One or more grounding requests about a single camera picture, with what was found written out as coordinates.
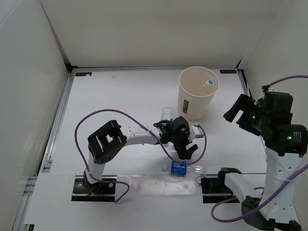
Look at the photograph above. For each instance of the clear unlabelled plastic bottle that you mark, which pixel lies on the clear unlabelled plastic bottle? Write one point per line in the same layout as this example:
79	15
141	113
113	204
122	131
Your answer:
200	88

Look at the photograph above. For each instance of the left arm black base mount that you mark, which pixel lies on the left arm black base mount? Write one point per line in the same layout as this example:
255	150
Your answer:
100	192

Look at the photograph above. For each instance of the blue label clear water bottle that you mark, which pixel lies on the blue label clear water bottle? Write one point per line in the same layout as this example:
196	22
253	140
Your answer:
183	170

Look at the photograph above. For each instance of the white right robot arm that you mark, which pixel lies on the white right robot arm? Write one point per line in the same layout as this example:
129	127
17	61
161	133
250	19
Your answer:
285	146

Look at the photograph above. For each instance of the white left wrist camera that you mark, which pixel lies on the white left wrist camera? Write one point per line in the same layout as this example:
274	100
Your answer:
195	133

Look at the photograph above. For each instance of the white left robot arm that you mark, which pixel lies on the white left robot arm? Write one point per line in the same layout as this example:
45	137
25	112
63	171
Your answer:
106	142

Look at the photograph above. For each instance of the blue corner sticker left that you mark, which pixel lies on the blue corner sticker left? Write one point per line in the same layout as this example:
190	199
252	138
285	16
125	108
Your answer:
83	74

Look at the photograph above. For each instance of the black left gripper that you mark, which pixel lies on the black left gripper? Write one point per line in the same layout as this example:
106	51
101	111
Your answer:
184	154

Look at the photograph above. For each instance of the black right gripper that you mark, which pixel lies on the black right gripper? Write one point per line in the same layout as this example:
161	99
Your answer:
246	103

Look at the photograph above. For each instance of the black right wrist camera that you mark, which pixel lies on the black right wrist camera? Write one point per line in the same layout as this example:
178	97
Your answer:
277	106

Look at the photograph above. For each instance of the cream plastic bin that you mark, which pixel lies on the cream plastic bin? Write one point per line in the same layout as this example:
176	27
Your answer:
190	106

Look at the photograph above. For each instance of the aluminium table edge rail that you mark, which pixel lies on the aluminium table edge rail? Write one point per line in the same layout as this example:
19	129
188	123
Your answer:
46	160

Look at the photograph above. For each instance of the green white label water bottle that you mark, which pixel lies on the green white label water bottle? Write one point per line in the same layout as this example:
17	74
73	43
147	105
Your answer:
166	115

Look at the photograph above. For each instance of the blue corner sticker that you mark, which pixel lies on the blue corner sticker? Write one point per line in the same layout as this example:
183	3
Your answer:
228	71
83	74

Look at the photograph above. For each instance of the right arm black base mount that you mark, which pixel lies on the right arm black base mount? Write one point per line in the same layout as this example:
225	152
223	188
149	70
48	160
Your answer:
213	192

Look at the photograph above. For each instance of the blue corner sticker right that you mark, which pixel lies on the blue corner sticker right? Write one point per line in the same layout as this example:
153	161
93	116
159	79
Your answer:
228	71

